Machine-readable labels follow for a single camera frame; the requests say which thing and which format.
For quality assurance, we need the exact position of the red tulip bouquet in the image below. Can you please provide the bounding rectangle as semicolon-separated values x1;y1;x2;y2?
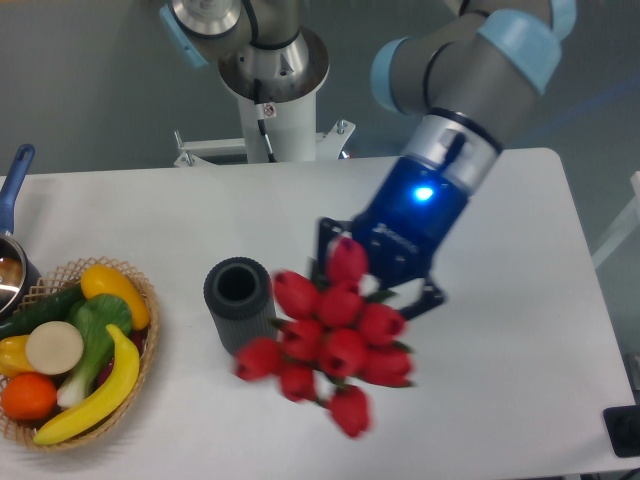
233;236;413;438

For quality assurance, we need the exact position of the blue handled saucepan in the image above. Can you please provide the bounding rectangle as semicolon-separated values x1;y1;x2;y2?
1;144;40;321

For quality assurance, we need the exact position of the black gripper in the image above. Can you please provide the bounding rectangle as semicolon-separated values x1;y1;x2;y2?
309;157;469;321

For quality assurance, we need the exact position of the woven wicker basket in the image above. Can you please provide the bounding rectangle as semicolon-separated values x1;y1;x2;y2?
1;257;159;452

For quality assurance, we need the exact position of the black device at edge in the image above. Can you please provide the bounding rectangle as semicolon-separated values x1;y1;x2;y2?
603;405;640;458

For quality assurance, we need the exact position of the yellow bell pepper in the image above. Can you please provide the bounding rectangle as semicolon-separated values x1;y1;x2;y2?
0;335;35;378

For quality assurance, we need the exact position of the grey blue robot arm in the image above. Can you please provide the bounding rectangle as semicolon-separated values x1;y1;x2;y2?
159;1;577;319

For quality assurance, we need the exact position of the orange fruit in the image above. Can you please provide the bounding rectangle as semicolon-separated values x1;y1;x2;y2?
1;373;57;421

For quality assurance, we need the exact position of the white frame at right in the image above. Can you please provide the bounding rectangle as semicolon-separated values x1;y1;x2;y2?
591;171;639;269

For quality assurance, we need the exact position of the dark grey ribbed vase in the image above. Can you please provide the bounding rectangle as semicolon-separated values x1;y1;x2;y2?
203;257;277;356

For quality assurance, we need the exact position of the green bok choy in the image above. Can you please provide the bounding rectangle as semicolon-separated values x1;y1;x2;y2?
57;294;132;410

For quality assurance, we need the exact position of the black cable on pedestal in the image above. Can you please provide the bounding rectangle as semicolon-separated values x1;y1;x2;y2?
252;78;278;164

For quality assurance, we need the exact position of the beige round disc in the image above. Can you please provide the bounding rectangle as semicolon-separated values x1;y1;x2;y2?
25;321;84;376

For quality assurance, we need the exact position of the green cucumber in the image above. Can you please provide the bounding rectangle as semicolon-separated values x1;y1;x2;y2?
1;283;85;340

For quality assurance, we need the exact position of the red fruit in basket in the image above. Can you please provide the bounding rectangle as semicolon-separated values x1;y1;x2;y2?
95;331;146;387

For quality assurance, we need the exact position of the yellow banana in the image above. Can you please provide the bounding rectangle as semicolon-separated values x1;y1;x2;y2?
33;324;140;446

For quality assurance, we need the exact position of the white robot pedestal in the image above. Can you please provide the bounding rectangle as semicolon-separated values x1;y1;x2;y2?
174;26;356;167

